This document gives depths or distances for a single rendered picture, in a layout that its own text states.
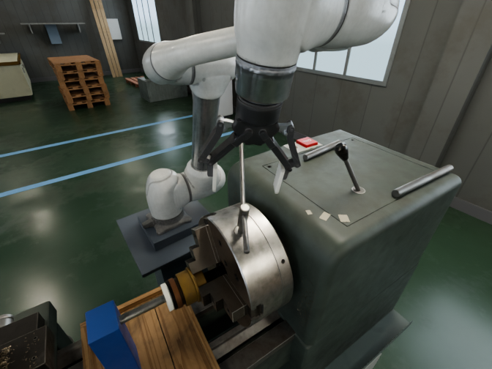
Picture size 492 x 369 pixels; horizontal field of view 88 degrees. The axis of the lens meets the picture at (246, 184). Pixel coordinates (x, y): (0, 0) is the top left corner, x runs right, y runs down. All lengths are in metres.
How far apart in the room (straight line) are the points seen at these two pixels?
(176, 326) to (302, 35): 0.81
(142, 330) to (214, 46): 0.80
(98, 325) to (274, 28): 0.65
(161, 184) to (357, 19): 0.96
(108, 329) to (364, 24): 0.73
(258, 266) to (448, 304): 1.93
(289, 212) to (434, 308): 1.78
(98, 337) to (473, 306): 2.30
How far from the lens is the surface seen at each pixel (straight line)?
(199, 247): 0.69
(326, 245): 0.60
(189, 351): 0.86
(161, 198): 1.20
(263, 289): 0.63
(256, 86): 0.38
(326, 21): 0.40
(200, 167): 1.18
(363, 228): 0.65
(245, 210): 0.55
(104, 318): 0.70
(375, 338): 1.35
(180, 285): 0.68
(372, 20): 0.47
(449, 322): 2.31
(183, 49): 0.66
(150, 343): 0.90
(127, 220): 1.52
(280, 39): 0.36
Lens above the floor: 1.66
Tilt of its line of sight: 33 degrees down
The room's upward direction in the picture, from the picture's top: straight up
